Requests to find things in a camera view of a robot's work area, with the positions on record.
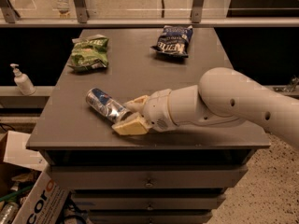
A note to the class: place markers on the metal bracket on ledge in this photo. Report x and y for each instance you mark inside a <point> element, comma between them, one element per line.
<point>290,87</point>

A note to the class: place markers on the drawer knob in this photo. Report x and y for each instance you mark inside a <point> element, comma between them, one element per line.
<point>150,207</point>
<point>149,183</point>

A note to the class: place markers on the silver blue redbull can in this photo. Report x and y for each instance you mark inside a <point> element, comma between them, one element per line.
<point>107,106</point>

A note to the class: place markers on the grey metal railing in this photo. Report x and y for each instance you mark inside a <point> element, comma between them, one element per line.
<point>149,13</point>

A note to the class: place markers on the green chip bag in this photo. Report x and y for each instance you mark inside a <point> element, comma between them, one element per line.
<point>89,53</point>

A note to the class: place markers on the clear plastic bottle in box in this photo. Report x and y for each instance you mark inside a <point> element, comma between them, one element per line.
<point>8,213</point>

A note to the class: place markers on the white pump dispenser bottle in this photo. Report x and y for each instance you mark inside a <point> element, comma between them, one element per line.
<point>22,81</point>

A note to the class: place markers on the white cardboard box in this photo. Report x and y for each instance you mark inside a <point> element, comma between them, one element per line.
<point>45,199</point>

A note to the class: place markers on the blue chip bag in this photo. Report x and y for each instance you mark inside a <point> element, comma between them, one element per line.
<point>174,41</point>

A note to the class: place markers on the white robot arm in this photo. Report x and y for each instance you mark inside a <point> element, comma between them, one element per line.
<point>222,96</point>

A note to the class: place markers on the top drawer knob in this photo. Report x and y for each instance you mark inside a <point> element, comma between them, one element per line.
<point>149,183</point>

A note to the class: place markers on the grey drawer cabinet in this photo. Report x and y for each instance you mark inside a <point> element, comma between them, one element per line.
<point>190,168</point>

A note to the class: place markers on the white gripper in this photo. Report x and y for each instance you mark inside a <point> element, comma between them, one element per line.
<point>158,110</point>

